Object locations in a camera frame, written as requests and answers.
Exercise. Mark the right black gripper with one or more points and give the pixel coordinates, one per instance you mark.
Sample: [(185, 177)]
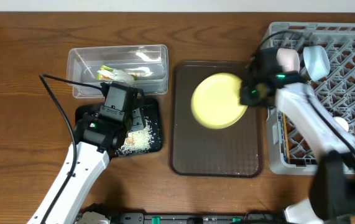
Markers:
[(246, 97)]

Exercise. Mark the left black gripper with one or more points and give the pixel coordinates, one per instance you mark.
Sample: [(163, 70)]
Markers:
[(136, 121)]

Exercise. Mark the rice and shell leftovers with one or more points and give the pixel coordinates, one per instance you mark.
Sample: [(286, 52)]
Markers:
[(138, 142)]

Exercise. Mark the pink bowl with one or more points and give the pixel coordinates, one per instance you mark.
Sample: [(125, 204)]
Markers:
[(288, 59)]

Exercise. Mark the wooden chopstick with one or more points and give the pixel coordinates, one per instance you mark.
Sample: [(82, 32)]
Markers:
[(284, 119)]

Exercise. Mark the light blue bowl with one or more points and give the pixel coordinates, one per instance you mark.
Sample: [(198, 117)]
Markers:
[(317, 62)]

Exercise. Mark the yellow plate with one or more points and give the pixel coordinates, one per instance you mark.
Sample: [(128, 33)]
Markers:
[(215, 102)]

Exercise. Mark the white cup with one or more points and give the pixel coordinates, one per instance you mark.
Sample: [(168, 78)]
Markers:
[(342, 122)]

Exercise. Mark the green snack wrapper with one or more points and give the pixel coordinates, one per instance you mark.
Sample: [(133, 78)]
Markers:
[(105, 73)]

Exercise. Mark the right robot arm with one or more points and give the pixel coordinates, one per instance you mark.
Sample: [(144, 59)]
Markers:
[(332, 192)]

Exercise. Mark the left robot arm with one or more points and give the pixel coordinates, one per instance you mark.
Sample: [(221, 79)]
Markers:
[(96, 136)]

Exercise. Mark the clear plastic waste bin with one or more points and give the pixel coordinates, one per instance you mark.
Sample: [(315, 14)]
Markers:
[(145, 65)]

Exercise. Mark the grey dishwasher rack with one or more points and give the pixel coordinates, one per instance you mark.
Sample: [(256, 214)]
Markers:
[(336, 92)]

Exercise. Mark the black plastic tray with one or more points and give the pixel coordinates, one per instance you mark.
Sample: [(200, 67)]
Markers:
[(150, 109)]

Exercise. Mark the brown serving tray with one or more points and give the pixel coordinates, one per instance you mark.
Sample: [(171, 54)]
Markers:
[(235, 151)]

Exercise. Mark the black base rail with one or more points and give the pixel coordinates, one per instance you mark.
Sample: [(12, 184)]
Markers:
[(101, 213)]

